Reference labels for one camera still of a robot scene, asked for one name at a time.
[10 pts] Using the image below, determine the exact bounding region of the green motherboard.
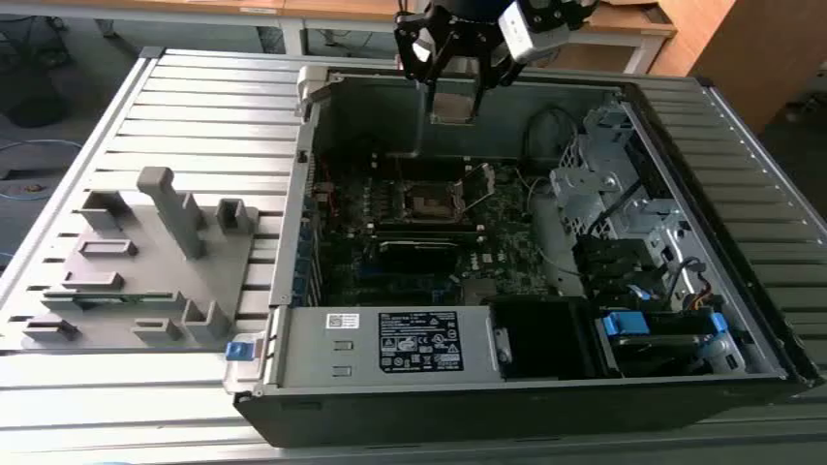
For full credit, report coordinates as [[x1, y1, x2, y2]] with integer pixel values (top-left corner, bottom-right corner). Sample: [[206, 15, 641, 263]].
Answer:
[[301, 154, 582, 309]]

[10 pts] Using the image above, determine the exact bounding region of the wooden desk white frame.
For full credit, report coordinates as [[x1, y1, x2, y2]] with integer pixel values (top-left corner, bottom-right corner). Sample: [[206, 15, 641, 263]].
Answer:
[[282, 0, 678, 75], [0, 0, 289, 54]]

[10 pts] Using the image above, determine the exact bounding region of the grey parts rack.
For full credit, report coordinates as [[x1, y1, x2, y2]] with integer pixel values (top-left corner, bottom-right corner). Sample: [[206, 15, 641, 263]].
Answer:
[[18, 166, 262, 351]]

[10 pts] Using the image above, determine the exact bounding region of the black cable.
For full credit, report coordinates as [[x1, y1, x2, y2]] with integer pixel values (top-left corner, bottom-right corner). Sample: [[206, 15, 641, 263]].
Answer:
[[520, 104, 582, 167]]

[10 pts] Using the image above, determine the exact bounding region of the black expansion card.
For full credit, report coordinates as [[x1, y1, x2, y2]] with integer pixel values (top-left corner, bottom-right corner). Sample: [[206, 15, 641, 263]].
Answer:
[[376, 236, 464, 273]]

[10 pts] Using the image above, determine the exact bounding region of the hard disk in blue carrier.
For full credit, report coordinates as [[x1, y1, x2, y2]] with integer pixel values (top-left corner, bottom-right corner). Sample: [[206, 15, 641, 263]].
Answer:
[[597, 309, 730, 378]]

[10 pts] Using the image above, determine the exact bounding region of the black plastic bracket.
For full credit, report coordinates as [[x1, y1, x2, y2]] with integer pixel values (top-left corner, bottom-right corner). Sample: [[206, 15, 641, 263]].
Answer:
[[570, 235, 670, 304]]

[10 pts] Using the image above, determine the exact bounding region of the grey case latch handle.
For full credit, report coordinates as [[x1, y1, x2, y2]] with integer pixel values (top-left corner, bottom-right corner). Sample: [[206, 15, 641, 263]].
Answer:
[[294, 65, 332, 118]]

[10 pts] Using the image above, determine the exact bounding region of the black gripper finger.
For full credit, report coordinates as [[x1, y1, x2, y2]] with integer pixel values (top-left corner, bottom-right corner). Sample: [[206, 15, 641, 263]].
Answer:
[[469, 27, 528, 119], [392, 13, 454, 121]]

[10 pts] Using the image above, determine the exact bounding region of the black PC case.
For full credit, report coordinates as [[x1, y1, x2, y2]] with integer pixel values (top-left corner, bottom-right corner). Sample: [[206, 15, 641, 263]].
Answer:
[[222, 64, 827, 450]]

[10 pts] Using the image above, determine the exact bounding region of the metal chipset heatsink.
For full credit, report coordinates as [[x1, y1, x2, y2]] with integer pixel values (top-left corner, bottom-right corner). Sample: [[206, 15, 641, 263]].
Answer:
[[461, 278, 500, 302]]

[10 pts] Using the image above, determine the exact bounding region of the grey power supply unit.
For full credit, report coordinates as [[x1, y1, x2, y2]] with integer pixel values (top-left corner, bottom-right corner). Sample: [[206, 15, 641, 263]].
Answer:
[[261, 303, 504, 388]]

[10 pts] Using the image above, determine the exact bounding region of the metal locking lever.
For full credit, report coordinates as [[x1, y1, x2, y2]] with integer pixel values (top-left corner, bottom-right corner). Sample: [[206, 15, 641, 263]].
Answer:
[[461, 185, 498, 214]]

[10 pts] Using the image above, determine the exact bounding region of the black office chair base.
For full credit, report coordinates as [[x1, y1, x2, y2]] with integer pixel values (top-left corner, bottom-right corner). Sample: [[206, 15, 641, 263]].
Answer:
[[784, 67, 827, 122]]

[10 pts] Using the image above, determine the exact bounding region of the CPU socket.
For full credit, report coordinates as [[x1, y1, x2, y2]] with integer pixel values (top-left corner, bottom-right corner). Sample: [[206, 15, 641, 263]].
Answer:
[[398, 181, 468, 224]]

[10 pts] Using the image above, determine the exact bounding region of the silver CPU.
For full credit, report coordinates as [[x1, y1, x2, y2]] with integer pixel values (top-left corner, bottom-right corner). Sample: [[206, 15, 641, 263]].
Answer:
[[429, 93, 480, 126]]

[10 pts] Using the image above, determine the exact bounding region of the black waste bin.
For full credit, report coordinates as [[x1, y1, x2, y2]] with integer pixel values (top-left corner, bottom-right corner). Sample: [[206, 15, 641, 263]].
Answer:
[[0, 72, 69, 130]]

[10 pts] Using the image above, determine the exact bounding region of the wooden cabinet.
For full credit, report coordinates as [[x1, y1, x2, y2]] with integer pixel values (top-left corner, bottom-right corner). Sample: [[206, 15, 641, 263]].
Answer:
[[648, 0, 827, 137]]

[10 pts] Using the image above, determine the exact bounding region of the coloured power wire bundle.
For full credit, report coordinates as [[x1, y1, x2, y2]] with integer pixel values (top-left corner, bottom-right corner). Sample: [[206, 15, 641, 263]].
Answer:
[[686, 285, 718, 314]]

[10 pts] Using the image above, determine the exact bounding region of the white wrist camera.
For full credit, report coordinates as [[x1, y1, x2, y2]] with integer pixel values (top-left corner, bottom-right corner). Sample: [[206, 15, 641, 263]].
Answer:
[[496, 0, 576, 65]]

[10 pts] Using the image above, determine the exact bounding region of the blue floor cable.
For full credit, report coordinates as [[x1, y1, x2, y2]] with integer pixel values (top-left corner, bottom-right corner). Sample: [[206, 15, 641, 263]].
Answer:
[[0, 138, 85, 202]]

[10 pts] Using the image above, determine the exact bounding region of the silver metal drive cage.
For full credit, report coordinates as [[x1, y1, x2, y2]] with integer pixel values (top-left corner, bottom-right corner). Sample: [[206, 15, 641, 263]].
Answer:
[[546, 104, 697, 272]]

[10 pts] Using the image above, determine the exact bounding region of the green RAM stick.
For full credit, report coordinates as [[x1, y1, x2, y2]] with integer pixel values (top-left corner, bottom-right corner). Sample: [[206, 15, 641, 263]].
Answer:
[[372, 217, 480, 234], [42, 289, 177, 307]]

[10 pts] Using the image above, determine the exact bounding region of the red wire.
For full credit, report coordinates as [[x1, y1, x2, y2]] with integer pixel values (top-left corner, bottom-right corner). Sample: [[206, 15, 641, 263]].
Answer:
[[317, 159, 342, 217]]

